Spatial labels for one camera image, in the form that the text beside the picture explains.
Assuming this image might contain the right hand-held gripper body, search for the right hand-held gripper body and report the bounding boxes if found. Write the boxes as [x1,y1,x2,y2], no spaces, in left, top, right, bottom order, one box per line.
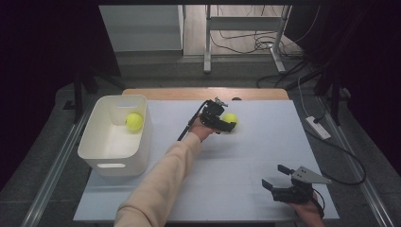
[272,166,333,204]

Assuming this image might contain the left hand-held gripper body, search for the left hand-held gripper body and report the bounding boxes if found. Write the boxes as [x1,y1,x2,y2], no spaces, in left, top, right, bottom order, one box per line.
[199,96,229,128]

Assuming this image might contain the yellow tennis ball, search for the yellow tennis ball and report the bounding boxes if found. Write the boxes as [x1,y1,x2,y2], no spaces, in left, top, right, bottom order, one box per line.
[221,112,239,132]
[125,112,145,132]

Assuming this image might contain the white plastic bin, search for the white plastic bin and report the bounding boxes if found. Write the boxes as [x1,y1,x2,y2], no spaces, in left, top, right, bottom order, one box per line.
[77,95,153,177]

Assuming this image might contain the person's left hand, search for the person's left hand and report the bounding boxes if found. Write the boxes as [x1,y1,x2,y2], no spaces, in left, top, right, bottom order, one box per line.
[188,116,221,142]

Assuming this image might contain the person's right hand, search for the person's right hand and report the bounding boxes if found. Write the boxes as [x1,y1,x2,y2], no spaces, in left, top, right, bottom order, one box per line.
[288,192,325,227]

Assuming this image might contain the white power strip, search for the white power strip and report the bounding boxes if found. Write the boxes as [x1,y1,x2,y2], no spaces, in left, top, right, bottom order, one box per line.
[305,115,332,141]

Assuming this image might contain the dark metal stand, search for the dark metal stand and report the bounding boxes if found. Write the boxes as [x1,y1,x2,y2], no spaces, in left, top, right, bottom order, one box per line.
[313,60,353,127]
[62,60,127,125]

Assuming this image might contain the white cabinet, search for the white cabinet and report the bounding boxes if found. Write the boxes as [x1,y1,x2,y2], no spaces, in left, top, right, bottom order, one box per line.
[98,4,185,53]

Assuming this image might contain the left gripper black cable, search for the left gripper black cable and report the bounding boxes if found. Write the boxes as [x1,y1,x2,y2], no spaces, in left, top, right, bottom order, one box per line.
[177,99,210,142]

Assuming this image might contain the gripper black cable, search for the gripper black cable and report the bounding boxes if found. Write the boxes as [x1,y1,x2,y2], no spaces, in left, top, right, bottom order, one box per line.
[311,188,325,219]
[177,99,210,142]

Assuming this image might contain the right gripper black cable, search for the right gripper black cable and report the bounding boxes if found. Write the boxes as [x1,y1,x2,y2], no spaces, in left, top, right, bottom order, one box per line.
[311,188,325,219]

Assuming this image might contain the black power cable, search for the black power cable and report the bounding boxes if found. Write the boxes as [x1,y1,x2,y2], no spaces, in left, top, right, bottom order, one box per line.
[304,108,368,186]

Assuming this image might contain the grey metal floor rail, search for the grey metal floor rail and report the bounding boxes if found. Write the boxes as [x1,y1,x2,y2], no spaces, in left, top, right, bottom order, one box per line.
[316,96,395,227]
[20,103,96,227]

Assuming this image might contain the thin white cable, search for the thin white cable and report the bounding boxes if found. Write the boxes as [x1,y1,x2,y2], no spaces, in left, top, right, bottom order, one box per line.
[297,77,311,118]

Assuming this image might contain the tangled floor cables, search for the tangled floor cables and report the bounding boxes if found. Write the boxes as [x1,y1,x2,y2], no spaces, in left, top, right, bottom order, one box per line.
[209,4,323,89]

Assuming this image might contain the white desk frame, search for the white desk frame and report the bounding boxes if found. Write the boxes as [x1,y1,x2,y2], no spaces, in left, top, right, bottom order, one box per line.
[203,4,292,75]

